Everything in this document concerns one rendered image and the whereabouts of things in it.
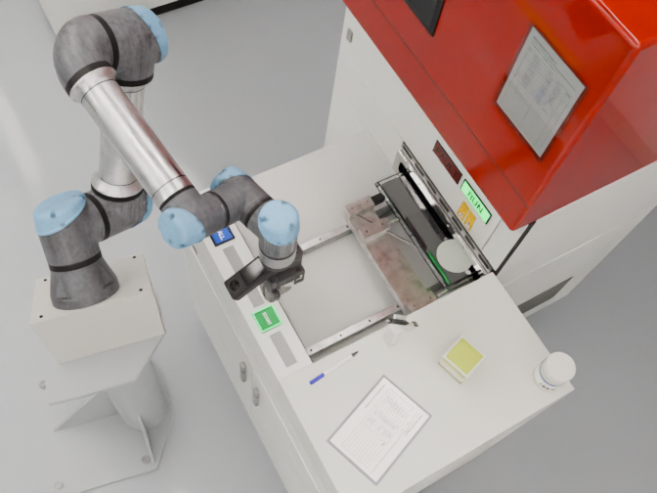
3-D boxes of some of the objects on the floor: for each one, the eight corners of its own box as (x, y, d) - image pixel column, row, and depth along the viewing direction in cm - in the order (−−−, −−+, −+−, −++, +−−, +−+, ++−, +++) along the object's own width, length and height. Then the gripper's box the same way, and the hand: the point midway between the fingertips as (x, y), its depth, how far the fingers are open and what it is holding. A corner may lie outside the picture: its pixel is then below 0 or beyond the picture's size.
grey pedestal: (50, 502, 239) (-37, 453, 167) (31, 379, 257) (-55, 286, 184) (200, 456, 251) (180, 391, 178) (172, 340, 269) (144, 240, 196)
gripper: (309, 261, 144) (302, 301, 162) (288, 225, 147) (284, 269, 166) (271, 279, 141) (269, 318, 160) (250, 242, 144) (250, 285, 163)
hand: (265, 296), depth 161 cm, fingers closed
